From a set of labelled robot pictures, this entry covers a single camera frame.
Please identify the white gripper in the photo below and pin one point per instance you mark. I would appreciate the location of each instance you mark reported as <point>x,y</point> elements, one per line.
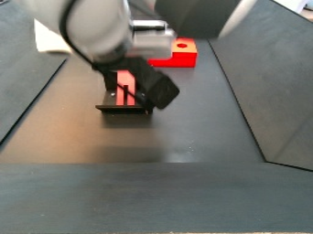
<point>152,39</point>

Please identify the red double-square peg block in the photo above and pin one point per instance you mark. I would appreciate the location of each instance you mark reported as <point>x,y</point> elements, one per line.
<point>125,91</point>

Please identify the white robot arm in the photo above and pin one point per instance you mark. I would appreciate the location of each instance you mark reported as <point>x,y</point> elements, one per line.
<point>109,29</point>

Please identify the red shape-sorting board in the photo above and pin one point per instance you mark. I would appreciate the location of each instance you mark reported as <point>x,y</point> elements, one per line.
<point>183,57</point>

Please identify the black curved holder stand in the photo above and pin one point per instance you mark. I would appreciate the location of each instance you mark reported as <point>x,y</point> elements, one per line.
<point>108,106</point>

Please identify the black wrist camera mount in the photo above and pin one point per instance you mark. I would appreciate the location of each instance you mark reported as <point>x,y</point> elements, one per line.
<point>156,89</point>

